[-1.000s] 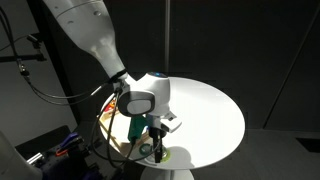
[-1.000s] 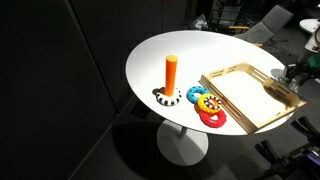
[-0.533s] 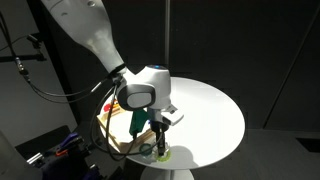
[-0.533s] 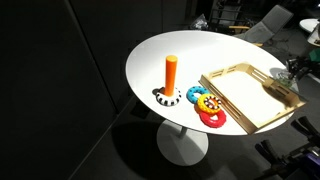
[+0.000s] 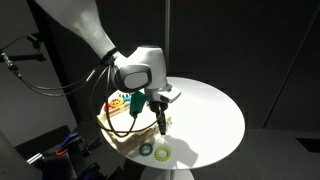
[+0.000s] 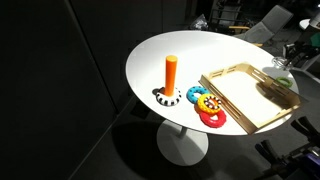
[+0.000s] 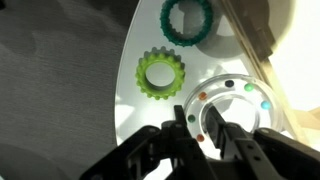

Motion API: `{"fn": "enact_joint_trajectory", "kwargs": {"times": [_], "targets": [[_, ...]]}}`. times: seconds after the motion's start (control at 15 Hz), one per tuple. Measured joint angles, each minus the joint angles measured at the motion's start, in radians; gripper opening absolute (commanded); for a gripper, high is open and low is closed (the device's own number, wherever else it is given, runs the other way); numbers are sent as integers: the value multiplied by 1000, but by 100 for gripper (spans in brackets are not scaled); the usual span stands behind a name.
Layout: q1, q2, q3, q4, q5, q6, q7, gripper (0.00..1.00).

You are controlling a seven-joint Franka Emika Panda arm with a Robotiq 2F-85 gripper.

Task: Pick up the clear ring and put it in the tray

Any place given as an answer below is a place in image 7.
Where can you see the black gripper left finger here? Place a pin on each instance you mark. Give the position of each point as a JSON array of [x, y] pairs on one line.
[[181, 120]]

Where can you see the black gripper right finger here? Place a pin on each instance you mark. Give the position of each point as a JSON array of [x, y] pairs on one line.
[[223, 136]]

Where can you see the light wooden tray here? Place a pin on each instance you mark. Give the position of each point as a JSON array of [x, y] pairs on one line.
[[300, 66]]

